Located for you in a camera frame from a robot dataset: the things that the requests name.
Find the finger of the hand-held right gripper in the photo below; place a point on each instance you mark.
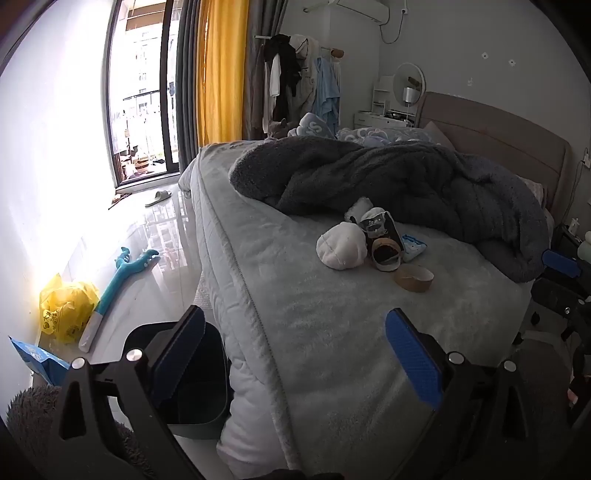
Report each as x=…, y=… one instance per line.
x=561, y=263

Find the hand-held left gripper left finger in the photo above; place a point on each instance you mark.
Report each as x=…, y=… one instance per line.
x=182, y=355

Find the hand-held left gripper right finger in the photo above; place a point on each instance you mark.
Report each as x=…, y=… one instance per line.
x=413, y=360

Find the dark trash bin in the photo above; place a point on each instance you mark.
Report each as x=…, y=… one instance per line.
x=198, y=401

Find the cardboard tape roll core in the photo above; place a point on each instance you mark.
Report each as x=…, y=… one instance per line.
x=406, y=281

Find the blue and white packet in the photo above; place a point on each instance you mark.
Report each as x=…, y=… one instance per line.
x=413, y=247

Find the black and white packet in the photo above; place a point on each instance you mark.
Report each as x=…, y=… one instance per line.
x=385, y=249

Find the white tissue ball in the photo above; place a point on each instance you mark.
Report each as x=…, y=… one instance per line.
x=341, y=247

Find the small white tissue piece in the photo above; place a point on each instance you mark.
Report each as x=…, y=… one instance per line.
x=360, y=207

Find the dark nightstand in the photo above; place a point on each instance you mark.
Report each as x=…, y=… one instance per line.
x=565, y=242

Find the pale green bottle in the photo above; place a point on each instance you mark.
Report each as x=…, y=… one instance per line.
x=586, y=247

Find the blue claw toy stick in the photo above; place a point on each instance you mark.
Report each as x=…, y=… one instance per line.
x=115, y=290

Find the bed with grey sheet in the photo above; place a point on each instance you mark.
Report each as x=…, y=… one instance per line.
x=323, y=323

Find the yellow plastic bag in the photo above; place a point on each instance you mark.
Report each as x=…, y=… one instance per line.
x=67, y=309

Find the beige upholstered headboard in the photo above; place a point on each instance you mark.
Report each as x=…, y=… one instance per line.
x=508, y=138

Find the blue paper packet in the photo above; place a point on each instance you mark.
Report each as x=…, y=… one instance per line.
x=37, y=360

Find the pale slipper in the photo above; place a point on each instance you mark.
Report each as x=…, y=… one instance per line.
x=159, y=198

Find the grey fluffy rug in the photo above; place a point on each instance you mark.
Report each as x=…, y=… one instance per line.
x=32, y=415

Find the dark grey fleece blanket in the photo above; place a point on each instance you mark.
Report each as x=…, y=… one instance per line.
x=415, y=184

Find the wooden stick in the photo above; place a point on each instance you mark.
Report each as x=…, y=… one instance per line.
x=120, y=201

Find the beige pillow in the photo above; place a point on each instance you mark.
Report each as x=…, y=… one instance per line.
x=438, y=134

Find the brown basket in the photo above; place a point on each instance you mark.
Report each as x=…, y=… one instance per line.
x=143, y=164

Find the blue cloud patterned duvet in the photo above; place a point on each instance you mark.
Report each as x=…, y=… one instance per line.
x=383, y=135

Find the white cylinder lamp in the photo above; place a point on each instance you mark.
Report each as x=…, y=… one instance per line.
x=409, y=94

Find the white dresser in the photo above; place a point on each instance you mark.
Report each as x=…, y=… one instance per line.
x=374, y=120

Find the round white mirror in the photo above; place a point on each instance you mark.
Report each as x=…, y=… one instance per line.
x=408, y=74

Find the grey cat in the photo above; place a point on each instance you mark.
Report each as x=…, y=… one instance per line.
x=277, y=129

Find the grey curtain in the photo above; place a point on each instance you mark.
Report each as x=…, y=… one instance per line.
x=258, y=92
x=187, y=83

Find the light blue shirt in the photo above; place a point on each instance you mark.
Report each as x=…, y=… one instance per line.
x=328, y=92

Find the yellow curtain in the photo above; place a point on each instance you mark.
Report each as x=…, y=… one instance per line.
x=221, y=74

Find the white shirt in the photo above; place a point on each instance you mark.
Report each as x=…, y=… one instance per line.
x=275, y=76

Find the beige jacket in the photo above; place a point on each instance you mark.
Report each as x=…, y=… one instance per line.
x=307, y=78

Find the clothes on rack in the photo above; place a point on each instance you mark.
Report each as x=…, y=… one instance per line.
x=336, y=53

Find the black garment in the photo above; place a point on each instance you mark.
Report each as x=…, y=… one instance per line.
x=284, y=60

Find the white air conditioner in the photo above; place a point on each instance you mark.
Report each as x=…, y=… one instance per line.
x=360, y=9

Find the black sliding door frame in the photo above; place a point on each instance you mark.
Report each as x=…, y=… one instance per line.
x=171, y=92

